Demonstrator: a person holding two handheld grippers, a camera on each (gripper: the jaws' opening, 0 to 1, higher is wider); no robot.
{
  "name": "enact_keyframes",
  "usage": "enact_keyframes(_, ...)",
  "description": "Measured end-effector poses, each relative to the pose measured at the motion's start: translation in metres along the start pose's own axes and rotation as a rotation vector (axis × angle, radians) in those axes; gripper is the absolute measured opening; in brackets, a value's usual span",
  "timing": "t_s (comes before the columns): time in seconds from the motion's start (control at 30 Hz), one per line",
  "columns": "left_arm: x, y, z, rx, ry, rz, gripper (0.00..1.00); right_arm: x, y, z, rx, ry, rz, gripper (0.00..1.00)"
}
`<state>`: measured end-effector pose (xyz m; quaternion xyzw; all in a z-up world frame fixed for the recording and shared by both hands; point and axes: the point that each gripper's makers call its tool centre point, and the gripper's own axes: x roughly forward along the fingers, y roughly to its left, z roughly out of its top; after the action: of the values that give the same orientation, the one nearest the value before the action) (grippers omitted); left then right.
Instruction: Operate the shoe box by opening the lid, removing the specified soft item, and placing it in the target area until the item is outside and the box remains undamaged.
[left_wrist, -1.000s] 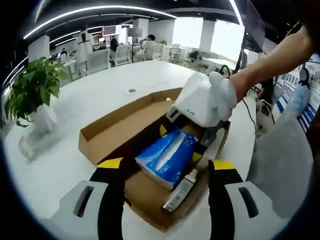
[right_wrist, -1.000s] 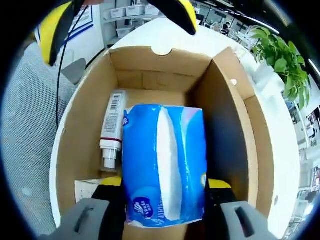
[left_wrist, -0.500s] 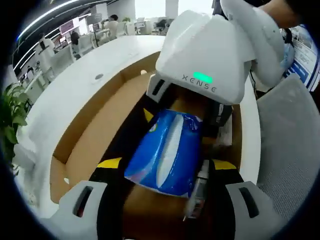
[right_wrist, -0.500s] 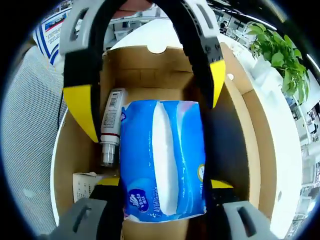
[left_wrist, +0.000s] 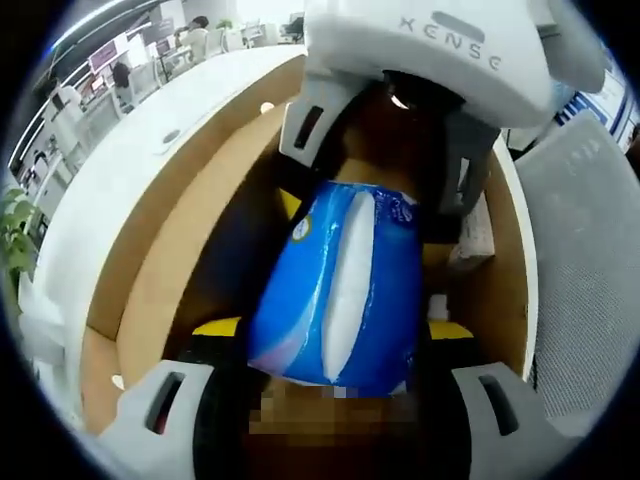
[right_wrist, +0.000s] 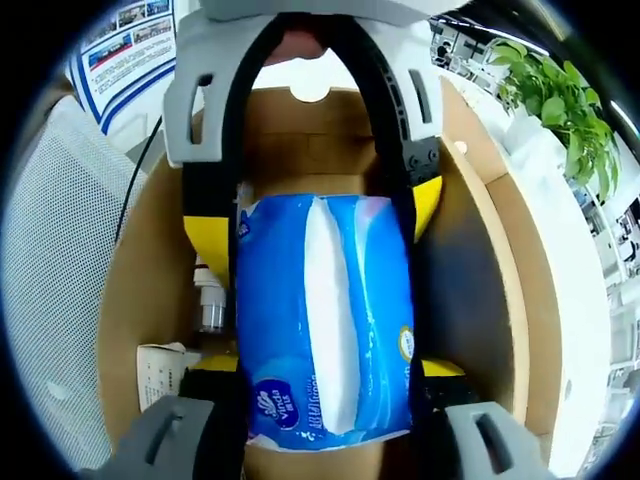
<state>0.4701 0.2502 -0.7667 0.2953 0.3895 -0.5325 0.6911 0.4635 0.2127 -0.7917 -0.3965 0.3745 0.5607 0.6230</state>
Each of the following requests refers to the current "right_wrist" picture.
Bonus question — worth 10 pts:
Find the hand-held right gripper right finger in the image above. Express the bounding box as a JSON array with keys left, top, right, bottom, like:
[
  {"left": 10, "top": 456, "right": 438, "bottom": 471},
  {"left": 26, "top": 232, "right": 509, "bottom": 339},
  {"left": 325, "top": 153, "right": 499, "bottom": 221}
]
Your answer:
[{"left": 408, "top": 357, "right": 549, "bottom": 480}]

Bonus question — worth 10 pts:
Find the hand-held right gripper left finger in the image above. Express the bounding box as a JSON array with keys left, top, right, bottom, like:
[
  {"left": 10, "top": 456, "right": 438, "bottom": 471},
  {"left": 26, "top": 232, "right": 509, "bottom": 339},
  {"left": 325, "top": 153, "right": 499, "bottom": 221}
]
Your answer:
[{"left": 112, "top": 351, "right": 252, "bottom": 480}]

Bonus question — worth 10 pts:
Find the brown cardboard shoe box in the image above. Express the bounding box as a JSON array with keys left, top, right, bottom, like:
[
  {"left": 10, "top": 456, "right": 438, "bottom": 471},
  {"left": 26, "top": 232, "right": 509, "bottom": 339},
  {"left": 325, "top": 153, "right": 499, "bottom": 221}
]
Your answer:
[{"left": 97, "top": 74, "right": 566, "bottom": 480}]

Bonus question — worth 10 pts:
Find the long white carton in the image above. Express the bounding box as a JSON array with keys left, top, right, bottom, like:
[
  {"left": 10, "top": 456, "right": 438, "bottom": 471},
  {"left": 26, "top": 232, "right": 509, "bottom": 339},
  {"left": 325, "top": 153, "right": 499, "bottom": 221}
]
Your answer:
[{"left": 137, "top": 341, "right": 201, "bottom": 414}]

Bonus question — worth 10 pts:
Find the white pump bottle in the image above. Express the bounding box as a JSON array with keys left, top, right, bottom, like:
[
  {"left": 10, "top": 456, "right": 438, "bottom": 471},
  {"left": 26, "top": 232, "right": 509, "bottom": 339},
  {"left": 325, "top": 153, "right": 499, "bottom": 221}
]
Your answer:
[{"left": 192, "top": 252, "right": 229, "bottom": 334}]

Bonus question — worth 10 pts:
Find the blue soft tissue pack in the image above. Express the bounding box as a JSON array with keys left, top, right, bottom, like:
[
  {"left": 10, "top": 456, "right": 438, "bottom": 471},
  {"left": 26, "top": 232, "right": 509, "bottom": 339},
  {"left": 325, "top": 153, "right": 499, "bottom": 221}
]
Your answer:
[{"left": 233, "top": 192, "right": 419, "bottom": 441}]

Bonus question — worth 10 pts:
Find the person's left hand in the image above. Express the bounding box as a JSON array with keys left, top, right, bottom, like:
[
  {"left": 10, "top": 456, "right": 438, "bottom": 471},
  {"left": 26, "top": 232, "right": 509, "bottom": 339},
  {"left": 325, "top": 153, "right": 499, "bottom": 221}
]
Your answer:
[{"left": 264, "top": 27, "right": 327, "bottom": 65}]

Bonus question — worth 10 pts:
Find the green plant in white pot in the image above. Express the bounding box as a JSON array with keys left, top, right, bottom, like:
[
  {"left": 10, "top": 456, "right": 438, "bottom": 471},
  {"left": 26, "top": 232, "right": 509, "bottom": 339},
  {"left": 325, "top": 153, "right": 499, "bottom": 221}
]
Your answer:
[{"left": 487, "top": 37, "right": 621, "bottom": 201}]

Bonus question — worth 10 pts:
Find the black cable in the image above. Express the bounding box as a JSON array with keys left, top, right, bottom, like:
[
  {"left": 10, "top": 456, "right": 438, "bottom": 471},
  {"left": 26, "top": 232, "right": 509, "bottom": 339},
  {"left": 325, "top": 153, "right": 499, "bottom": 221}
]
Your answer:
[{"left": 115, "top": 117, "right": 164, "bottom": 246}]

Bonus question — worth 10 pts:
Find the blue white wall poster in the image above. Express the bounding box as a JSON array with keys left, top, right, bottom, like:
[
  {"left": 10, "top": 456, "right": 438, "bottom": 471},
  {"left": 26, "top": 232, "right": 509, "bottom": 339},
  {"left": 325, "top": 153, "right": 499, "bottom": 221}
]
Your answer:
[{"left": 69, "top": 0, "right": 180, "bottom": 135}]

